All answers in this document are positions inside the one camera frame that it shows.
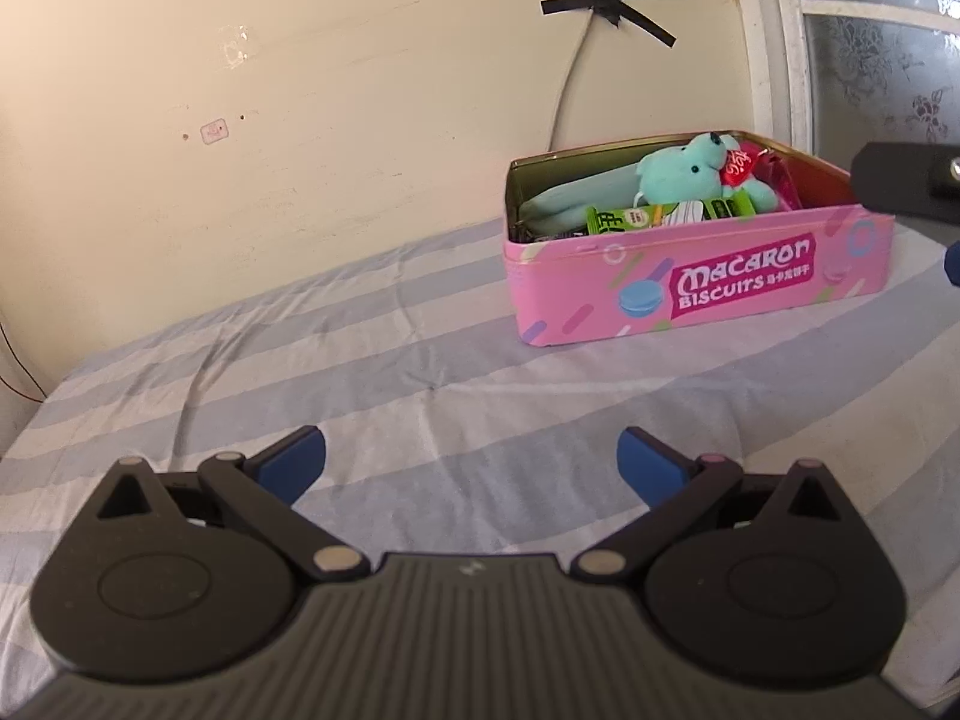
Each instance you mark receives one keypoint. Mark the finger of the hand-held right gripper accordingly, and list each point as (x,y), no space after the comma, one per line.
(952,261)
(900,180)

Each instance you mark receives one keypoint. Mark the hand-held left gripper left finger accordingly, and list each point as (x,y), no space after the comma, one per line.
(289,461)

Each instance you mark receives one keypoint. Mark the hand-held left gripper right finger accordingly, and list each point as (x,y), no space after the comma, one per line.
(649,465)

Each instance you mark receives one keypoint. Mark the magenta pouch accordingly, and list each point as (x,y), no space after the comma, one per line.
(780,180)

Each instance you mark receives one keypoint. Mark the pink biscuit tin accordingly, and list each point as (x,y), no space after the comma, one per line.
(585,292)

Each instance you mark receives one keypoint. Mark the teal plush bear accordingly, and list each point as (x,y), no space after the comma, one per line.
(675,176)

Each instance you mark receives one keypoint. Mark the green snack packet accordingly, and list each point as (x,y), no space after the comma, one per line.
(615,219)

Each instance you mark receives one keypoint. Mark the window with floral film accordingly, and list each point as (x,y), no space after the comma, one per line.
(862,37)

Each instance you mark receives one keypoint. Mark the striped bed sheet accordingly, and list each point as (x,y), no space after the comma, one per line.
(450,390)

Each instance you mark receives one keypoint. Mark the pink wall sticker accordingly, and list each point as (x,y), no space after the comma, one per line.
(215,131)

